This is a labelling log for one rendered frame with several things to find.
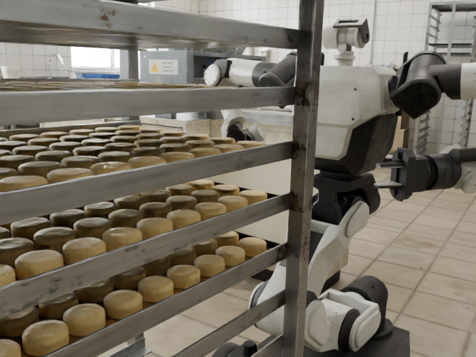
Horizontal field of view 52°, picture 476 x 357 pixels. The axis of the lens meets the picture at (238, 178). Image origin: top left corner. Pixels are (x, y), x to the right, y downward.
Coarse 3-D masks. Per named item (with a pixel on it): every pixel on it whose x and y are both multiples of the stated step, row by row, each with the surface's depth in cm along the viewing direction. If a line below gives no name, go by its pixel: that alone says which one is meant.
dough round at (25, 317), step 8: (16, 312) 59; (24, 312) 60; (32, 312) 60; (0, 320) 58; (8, 320) 58; (16, 320) 58; (24, 320) 58; (32, 320) 59; (0, 328) 57; (8, 328) 57; (16, 328) 57; (24, 328) 58; (8, 336) 58
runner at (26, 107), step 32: (0, 96) 42; (32, 96) 45; (64, 96) 47; (96, 96) 50; (128, 96) 53; (160, 96) 57; (192, 96) 61; (224, 96) 66; (256, 96) 72; (288, 96) 78
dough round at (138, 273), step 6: (132, 270) 73; (138, 270) 73; (144, 270) 73; (114, 276) 71; (120, 276) 70; (126, 276) 71; (132, 276) 71; (138, 276) 71; (144, 276) 72; (114, 282) 71; (120, 282) 70; (126, 282) 70; (132, 282) 71; (138, 282) 71; (120, 288) 71; (126, 288) 70; (132, 288) 71
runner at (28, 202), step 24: (288, 144) 81; (144, 168) 57; (168, 168) 60; (192, 168) 63; (216, 168) 67; (240, 168) 71; (0, 192) 44; (24, 192) 45; (48, 192) 47; (72, 192) 49; (96, 192) 52; (120, 192) 54; (0, 216) 44; (24, 216) 46
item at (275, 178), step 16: (272, 128) 236; (288, 128) 230; (288, 160) 233; (224, 176) 258; (240, 176) 251; (256, 176) 245; (272, 176) 240; (288, 176) 234; (272, 192) 241; (288, 192) 236; (256, 224) 250; (272, 224) 245; (272, 240) 246; (272, 272) 253; (336, 272) 257
